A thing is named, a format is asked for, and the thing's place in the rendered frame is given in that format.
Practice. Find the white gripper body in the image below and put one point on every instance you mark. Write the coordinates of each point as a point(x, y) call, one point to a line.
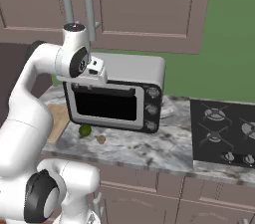
point(96, 78)

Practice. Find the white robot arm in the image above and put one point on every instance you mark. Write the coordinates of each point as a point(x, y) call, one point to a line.
point(26, 125)

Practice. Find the green lime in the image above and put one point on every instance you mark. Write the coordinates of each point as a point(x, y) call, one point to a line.
point(85, 130)

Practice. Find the wooden cutting board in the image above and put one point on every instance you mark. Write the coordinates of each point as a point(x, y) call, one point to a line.
point(59, 123)

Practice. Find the beige garlic bulb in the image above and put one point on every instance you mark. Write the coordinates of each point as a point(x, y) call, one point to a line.
point(101, 139)

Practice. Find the brown base cabinet door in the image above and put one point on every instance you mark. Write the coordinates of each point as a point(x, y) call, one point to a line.
point(139, 206)
point(215, 213)

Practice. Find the toaster oven glass door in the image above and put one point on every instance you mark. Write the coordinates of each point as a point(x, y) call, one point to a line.
point(106, 107)

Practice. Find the silver toaster oven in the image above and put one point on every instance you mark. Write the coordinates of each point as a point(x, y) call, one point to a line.
point(132, 68)

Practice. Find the toaster oven knob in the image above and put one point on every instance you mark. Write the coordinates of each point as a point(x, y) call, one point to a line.
point(151, 125)
point(153, 92)
point(151, 109)

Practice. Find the brown drawer front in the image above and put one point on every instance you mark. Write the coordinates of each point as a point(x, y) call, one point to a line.
point(129, 176)
point(219, 191)

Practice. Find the black gas hob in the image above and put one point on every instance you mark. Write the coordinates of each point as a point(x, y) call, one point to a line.
point(215, 131)

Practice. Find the white hob knob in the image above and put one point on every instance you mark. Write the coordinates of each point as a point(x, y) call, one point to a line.
point(228, 157)
point(249, 159)

